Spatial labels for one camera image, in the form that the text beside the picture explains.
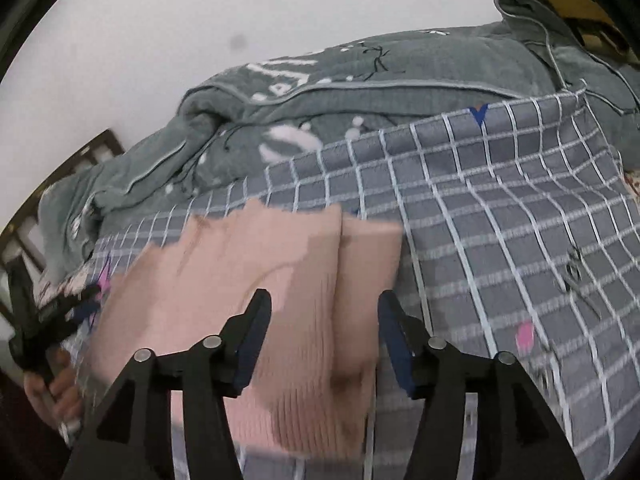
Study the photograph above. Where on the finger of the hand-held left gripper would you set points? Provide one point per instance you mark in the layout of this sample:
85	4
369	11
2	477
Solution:
80	305

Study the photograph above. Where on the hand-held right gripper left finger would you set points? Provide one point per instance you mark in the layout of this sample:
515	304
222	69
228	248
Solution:
251	347

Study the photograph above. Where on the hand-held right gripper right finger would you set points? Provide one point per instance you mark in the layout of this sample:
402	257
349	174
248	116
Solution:
395	347

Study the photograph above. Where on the pink ribbed sweater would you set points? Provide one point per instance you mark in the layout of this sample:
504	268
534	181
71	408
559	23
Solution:
280	280

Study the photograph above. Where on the person's left hand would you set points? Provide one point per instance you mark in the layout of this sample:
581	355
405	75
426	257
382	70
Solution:
62	390

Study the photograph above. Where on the dark wooden headboard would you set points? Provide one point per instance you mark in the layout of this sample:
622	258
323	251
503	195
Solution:
95	150

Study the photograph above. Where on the grey plaid blanket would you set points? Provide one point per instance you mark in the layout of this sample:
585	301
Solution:
500	210

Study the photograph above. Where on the grey printed quilt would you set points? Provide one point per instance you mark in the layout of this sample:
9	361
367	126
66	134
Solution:
400	75

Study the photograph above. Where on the brown coat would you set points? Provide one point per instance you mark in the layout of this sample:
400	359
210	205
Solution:
575	10

